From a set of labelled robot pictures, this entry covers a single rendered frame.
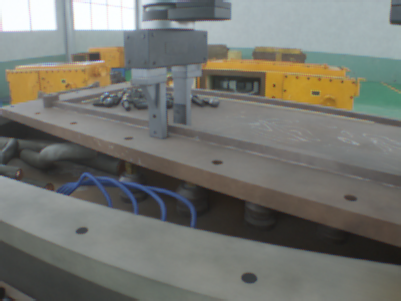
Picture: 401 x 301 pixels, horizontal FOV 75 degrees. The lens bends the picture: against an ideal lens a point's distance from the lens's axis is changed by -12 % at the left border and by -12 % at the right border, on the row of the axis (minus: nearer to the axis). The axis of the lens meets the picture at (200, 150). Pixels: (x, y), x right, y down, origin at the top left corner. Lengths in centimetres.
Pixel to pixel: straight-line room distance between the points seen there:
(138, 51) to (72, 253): 25
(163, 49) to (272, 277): 30
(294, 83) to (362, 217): 253
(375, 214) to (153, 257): 19
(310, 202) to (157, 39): 26
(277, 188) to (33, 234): 24
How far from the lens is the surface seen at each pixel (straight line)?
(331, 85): 279
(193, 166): 34
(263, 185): 30
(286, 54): 861
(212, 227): 46
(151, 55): 38
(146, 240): 26
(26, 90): 446
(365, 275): 25
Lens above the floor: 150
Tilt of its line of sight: 21 degrees down
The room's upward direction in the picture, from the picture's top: straight up
